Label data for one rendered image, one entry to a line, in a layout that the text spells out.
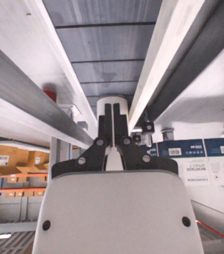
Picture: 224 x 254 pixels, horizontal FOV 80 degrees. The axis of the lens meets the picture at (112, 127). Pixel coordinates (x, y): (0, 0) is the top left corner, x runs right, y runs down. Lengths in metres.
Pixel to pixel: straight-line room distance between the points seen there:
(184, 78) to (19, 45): 0.23
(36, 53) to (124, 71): 0.13
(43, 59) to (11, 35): 0.04
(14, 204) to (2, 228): 1.35
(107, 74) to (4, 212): 9.30
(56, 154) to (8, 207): 8.89
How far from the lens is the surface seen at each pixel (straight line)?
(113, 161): 0.19
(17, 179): 8.12
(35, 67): 0.27
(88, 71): 0.17
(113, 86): 0.19
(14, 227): 7.89
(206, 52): 0.21
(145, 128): 0.33
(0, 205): 9.41
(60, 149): 0.38
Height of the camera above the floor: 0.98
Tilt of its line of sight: 14 degrees down
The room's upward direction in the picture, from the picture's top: 178 degrees clockwise
